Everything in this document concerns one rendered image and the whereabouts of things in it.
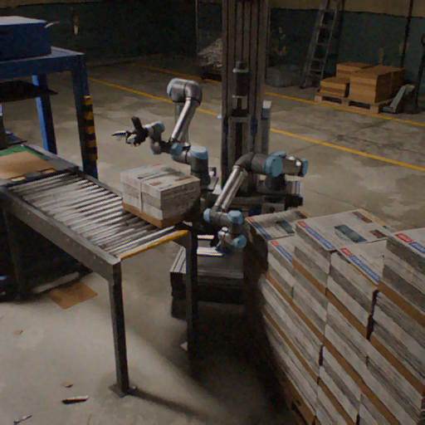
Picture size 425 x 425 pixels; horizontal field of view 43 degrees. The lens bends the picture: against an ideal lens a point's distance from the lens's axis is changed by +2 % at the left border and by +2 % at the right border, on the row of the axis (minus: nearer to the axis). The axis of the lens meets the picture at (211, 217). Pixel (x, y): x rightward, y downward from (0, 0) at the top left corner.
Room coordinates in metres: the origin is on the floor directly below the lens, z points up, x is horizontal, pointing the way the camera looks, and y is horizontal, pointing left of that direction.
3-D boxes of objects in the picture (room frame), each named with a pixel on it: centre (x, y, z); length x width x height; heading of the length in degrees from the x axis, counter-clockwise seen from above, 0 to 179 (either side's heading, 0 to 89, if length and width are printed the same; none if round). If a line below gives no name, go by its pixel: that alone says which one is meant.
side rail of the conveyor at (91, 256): (2.72, 0.92, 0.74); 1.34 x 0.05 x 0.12; 43
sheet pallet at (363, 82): (8.86, -2.44, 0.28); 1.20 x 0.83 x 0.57; 43
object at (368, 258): (1.81, -0.72, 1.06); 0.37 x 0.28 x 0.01; 109
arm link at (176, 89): (3.33, 0.19, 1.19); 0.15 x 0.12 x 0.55; 55
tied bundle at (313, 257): (2.08, -0.60, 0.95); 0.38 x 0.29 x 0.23; 111
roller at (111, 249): (2.51, 0.38, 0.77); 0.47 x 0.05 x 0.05; 133
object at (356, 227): (2.08, -0.59, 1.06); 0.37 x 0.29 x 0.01; 111
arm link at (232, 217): (2.50, -0.11, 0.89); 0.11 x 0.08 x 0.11; 57
